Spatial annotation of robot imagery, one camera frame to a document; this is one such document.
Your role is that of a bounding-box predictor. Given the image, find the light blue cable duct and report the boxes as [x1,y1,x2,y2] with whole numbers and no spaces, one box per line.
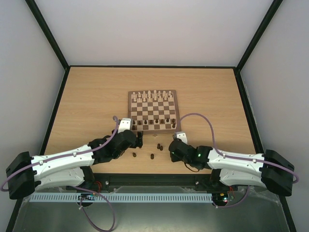
[29,193,213,203]

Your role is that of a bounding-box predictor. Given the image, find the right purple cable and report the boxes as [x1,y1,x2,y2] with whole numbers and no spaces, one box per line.
[177,113,300,209]

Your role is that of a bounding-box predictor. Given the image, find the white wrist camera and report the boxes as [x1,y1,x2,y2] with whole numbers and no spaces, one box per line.
[173,131,188,144]
[118,118,133,133]

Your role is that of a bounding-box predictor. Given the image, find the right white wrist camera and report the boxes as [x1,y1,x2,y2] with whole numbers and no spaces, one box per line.
[173,131,188,144]

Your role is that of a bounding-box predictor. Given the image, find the wooden chess board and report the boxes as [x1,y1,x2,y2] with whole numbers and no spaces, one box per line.
[128,89,181,134]

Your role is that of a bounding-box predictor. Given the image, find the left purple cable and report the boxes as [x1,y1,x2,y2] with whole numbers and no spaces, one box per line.
[1,116,116,232]

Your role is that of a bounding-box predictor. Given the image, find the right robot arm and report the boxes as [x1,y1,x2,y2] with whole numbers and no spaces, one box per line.
[169,139,295,196]

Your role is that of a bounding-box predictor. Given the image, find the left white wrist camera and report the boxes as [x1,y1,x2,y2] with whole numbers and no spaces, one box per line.
[118,118,133,133]

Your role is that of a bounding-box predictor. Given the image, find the black mounting rail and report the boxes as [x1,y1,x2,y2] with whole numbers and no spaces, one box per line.
[24,173,281,191]

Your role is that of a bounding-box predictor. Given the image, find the purple cable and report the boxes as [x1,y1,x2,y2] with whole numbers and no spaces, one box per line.
[177,113,300,209]
[1,116,116,232]

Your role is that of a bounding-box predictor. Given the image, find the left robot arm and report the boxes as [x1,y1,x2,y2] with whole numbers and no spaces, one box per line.
[4,130,143,200]

